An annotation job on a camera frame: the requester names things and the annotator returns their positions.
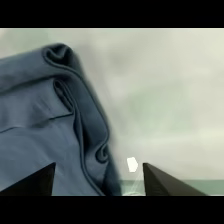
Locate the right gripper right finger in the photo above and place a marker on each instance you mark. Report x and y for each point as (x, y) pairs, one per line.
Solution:
(163, 185)

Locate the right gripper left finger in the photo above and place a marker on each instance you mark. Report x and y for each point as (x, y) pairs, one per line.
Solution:
(36, 183)

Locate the blue shirt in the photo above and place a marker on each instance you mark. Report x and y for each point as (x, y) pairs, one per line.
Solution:
(43, 126)

